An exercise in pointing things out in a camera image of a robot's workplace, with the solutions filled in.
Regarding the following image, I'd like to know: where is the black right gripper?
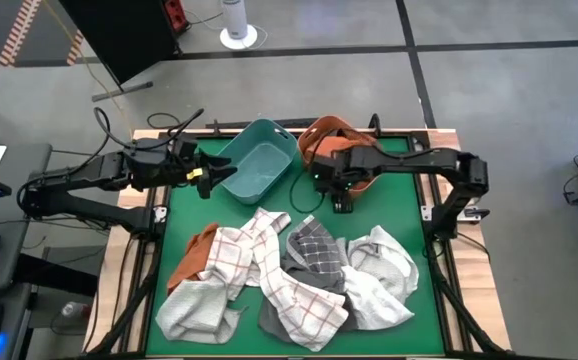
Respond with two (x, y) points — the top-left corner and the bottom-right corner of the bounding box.
(313, 149), (368, 215)

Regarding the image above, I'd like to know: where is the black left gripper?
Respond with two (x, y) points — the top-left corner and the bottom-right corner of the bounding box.
(168, 149), (239, 200)

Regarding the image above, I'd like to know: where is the teal plastic basket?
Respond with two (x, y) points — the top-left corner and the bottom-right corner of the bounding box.
(217, 118), (299, 205)

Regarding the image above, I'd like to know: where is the grey white-grid towel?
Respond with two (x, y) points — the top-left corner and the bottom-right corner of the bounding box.
(286, 214), (345, 281)

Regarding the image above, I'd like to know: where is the orange towel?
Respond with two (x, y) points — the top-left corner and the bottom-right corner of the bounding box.
(316, 135), (376, 166)
(167, 222), (220, 296)

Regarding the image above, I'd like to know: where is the orange plastic basket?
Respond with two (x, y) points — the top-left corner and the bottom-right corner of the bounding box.
(297, 115), (386, 200)

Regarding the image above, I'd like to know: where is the white ribbed towel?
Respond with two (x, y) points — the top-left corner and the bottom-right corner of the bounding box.
(346, 224), (420, 305)

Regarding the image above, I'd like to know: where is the white red-check towel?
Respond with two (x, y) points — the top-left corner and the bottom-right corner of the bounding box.
(196, 225), (263, 302)
(240, 207), (350, 353)

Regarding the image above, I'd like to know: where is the white waffle towel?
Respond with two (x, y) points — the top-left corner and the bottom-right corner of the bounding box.
(155, 273), (249, 346)

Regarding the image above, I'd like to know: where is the long black strip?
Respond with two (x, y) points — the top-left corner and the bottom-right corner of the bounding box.
(205, 118), (330, 130)

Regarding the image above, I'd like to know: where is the green table mat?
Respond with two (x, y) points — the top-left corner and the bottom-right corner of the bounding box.
(146, 135), (445, 357)

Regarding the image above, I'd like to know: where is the white tower fan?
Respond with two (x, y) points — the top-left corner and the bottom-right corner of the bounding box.
(218, 0), (259, 51)

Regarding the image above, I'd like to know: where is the red power strip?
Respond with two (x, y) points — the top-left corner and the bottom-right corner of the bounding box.
(163, 0), (190, 31)

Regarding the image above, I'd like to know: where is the black standing panel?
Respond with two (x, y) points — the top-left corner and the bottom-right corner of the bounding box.
(58, 0), (180, 104)

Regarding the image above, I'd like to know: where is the grey desk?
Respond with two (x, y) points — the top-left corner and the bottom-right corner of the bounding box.
(0, 142), (54, 360)

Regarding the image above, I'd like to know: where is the clear plastic bottle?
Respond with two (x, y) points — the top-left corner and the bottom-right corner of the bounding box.
(61, 301), (92, 321)

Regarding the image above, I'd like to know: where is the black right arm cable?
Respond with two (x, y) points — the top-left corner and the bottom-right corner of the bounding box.
(288, 169), (328, 215)

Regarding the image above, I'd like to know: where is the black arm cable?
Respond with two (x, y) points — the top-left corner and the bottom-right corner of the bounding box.
(288, 169), (328, 215)
(93, 106), (205, 151)

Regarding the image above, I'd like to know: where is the black cable loop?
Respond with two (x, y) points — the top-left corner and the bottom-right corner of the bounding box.
(146, 112), (183, 130)

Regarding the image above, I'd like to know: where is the black table frame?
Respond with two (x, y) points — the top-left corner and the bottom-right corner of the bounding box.
(86, 127), (513, 360)

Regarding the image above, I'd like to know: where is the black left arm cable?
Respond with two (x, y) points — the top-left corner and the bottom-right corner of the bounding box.
(93, 106), (205, 151)

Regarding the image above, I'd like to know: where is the yellow cable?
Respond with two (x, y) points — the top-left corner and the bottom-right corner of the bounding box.
(43, 0), (135, 136)

